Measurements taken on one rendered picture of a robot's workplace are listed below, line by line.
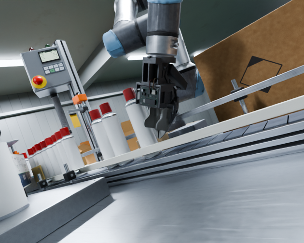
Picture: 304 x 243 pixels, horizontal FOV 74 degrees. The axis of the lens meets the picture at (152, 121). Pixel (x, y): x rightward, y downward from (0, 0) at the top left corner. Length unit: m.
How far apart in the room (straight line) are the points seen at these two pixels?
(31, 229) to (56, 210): 0.06
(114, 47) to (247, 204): 0.49
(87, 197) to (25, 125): 4.95
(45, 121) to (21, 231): 5.10
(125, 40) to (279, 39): 0.40
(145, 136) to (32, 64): 0.68
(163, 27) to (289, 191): 0.37
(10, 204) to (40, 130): 4.85
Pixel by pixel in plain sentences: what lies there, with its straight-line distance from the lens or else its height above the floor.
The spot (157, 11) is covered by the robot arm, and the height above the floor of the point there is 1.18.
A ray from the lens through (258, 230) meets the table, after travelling 0.24.
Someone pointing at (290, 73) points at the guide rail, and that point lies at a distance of 0.48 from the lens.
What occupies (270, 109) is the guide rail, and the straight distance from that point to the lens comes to 0.41.
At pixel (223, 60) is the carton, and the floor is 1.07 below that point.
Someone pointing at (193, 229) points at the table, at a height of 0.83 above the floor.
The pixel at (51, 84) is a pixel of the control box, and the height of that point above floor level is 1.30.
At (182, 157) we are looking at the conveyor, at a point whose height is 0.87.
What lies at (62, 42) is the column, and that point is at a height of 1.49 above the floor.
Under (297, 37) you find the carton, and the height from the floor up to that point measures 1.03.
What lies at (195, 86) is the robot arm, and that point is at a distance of 0.87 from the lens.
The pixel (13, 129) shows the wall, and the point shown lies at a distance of 5.39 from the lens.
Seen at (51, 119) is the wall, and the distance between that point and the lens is 5.59.
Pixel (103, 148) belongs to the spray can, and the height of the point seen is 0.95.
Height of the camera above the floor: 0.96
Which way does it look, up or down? 2 degrees up
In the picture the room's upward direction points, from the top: 21 degrees counter-clockwise
